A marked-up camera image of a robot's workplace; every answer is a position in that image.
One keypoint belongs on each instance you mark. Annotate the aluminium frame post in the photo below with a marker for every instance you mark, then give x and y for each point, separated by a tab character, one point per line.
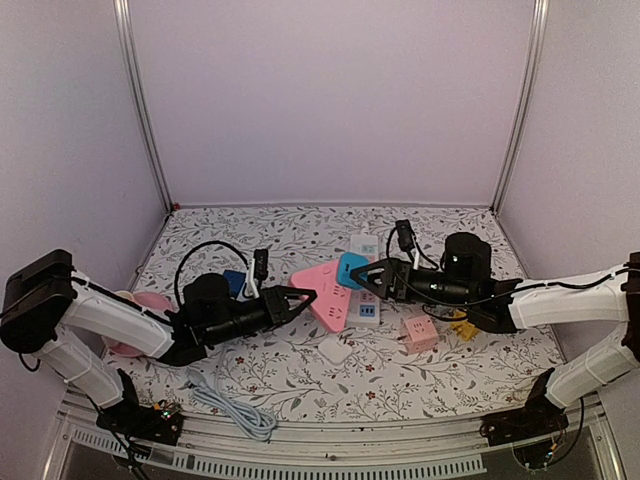
534	52
125	32

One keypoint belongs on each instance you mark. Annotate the left aluminium frame post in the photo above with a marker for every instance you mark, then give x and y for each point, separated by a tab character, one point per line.
125	32

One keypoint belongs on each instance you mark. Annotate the front aluminium rail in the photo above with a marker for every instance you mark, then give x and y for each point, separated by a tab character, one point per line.
444	448

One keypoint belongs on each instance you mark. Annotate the floral patterned table mat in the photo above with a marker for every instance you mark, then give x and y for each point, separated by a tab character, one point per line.
378	379

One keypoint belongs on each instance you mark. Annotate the white cube socket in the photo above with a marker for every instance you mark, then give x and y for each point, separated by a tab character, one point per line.
334	350

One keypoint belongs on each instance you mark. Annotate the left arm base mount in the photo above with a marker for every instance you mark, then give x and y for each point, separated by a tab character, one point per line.
161	423

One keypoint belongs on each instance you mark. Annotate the cyan square adapter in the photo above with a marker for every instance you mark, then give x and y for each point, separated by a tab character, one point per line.
348	262

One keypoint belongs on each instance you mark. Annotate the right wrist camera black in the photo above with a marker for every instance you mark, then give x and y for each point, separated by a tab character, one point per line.
406	240

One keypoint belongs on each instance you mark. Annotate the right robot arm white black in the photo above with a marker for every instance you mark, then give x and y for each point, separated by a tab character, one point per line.
464	281

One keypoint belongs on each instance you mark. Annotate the right aluminium frame post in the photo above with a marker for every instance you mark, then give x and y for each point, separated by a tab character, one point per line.
534	52

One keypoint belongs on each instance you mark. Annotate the yellow cube socket plug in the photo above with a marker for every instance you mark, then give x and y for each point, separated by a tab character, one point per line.
462	328

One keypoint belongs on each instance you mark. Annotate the white power strip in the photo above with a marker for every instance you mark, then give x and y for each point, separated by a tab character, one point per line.
364	311

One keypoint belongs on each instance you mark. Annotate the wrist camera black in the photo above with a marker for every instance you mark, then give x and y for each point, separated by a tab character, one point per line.
260	273
406	240

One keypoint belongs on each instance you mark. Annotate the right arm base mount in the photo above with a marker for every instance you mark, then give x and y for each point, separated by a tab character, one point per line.
537	417

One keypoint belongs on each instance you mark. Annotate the pink saucer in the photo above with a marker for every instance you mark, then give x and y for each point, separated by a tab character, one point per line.
149	300

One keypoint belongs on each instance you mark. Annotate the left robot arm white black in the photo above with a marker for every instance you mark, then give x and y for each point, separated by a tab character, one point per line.
48	300

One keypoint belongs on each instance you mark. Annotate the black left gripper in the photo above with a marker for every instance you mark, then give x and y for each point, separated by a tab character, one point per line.
277	308

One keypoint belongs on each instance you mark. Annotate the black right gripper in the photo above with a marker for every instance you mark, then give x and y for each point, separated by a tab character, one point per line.
393	268

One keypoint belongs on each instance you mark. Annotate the pink cube socket plug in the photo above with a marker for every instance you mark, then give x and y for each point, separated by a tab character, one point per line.
418	334

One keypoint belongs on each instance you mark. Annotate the grey-blue power strip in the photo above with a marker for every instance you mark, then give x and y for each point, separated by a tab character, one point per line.
250	289

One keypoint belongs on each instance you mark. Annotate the pink triangular socket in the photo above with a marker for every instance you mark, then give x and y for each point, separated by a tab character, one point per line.
331	307

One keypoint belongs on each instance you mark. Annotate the dark blue cube socket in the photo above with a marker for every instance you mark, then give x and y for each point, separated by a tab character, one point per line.
236	281

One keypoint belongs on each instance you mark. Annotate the cream pink cup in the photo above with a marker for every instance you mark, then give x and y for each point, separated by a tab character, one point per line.
125	295

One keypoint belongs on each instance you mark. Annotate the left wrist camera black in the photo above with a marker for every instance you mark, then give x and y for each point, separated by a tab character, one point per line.
260	273

